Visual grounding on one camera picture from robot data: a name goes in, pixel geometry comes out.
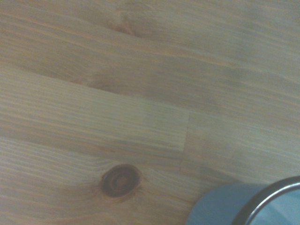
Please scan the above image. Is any blue enamel mug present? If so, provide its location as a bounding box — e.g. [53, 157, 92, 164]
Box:
[187, 175, 300, 225]

